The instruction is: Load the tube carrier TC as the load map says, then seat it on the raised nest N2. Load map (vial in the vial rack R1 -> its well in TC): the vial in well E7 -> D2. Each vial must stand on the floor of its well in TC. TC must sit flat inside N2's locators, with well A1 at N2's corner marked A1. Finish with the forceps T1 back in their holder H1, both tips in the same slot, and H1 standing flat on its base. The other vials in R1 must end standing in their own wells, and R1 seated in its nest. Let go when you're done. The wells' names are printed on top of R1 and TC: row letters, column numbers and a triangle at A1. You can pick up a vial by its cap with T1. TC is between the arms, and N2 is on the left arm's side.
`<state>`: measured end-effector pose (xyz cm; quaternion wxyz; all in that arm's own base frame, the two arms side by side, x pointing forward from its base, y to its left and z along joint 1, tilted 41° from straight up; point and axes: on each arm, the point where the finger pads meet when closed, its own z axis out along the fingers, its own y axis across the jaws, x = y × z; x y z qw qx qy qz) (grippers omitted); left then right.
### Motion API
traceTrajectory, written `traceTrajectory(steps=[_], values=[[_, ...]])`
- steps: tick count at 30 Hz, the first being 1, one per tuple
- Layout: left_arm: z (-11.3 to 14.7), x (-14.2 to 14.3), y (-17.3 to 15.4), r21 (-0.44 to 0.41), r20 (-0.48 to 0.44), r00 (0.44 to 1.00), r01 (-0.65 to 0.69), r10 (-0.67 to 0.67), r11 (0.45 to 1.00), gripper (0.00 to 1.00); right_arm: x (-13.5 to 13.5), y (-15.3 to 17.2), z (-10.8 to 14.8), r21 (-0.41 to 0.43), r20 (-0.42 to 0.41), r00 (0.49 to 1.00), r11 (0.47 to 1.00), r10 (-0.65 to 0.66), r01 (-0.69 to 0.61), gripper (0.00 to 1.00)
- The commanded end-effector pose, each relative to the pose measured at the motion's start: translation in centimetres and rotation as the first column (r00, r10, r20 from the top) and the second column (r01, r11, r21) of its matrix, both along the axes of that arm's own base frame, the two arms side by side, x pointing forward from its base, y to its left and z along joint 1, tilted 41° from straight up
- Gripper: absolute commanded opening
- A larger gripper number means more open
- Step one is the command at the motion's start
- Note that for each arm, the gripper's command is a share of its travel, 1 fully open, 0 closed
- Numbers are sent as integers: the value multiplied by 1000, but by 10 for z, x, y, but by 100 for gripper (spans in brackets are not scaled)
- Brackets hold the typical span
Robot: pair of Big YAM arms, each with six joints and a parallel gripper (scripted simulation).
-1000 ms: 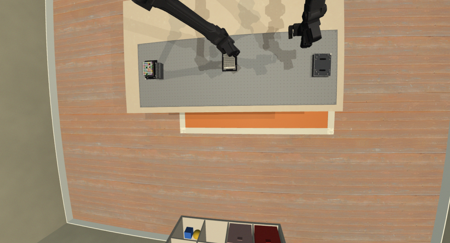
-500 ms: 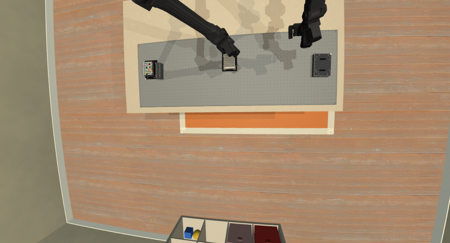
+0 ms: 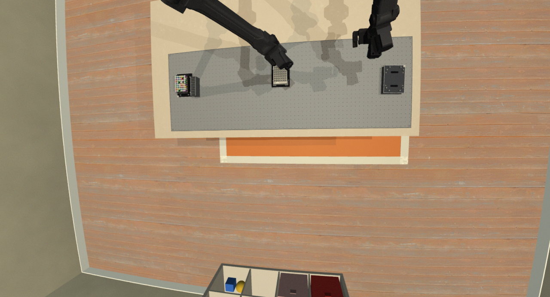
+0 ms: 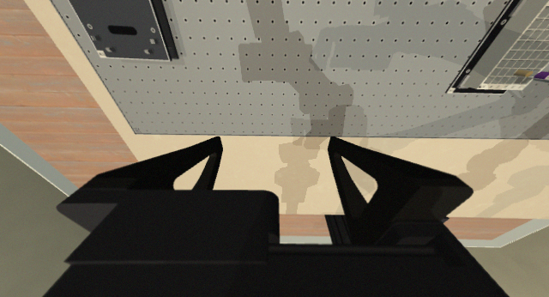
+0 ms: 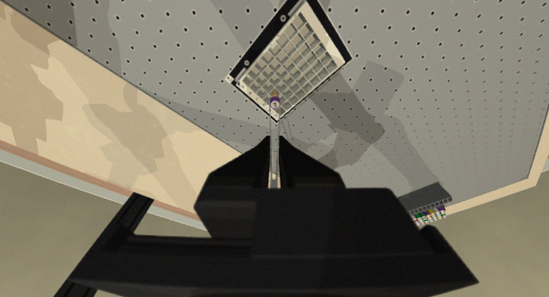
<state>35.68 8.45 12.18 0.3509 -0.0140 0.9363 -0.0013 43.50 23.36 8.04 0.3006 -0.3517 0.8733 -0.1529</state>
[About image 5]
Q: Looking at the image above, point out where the grey bar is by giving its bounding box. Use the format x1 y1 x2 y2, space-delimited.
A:
269 101 281 188

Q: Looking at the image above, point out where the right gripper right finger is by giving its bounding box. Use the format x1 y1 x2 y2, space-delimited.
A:
279 136 346 188

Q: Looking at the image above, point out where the black rectangular frame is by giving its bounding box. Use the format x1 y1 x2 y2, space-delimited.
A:
225 0 353 120

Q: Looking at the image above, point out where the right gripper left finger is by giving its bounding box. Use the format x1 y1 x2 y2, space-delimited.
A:
202 136 270 188

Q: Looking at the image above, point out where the cream grid rack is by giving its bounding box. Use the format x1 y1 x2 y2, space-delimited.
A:
237 2 345 117

